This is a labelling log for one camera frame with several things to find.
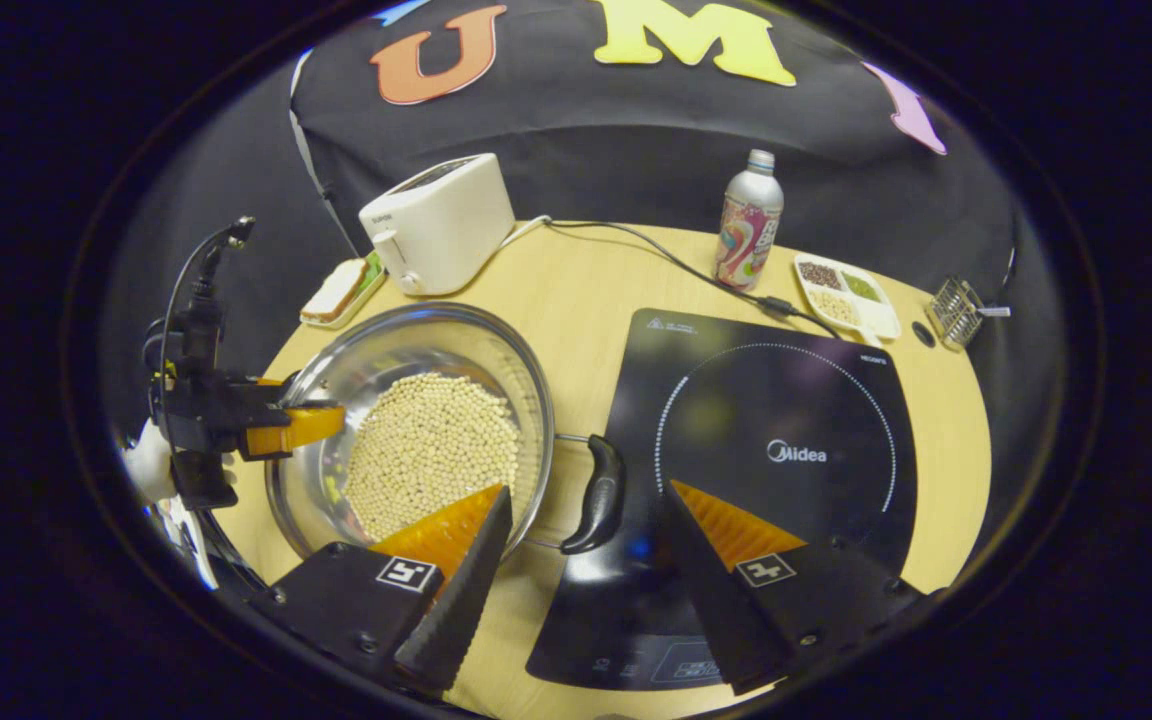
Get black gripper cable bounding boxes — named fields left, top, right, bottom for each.
left=158, top=215, right=257, bottom=441

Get white divided bean tray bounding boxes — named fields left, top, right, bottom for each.
left=794, top=253, right=902, bottom=346

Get pile of soybeans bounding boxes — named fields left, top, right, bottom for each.
left=344, top=372, right=522, bottom=541

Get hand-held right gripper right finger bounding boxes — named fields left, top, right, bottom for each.
left=664, top=480, right=929, bottom=697

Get wire mesh utensil basket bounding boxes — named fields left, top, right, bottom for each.
left=926, top=277, right=985, bottom=351

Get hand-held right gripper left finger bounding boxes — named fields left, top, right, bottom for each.
left=251, top=485, right=515, bottom=697

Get white toaster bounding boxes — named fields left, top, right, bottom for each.
left=358, top=153, right=517, bottom=297

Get black induction cooktop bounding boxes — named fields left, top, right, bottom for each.
left=526, top=308, right=919, bottom=691

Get silver patterned drink bottle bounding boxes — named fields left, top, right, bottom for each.
left=713, top=149, right=785, bottom=292

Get white toaster cord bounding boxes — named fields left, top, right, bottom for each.
left=499, top=214, right=552, bottom=249

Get black power cable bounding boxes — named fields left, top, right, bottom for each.
left=546, top=220, right=842, bottom=341

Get steel pot with black handle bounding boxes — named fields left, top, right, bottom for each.
left=264, top=302, right=627, bottom=561

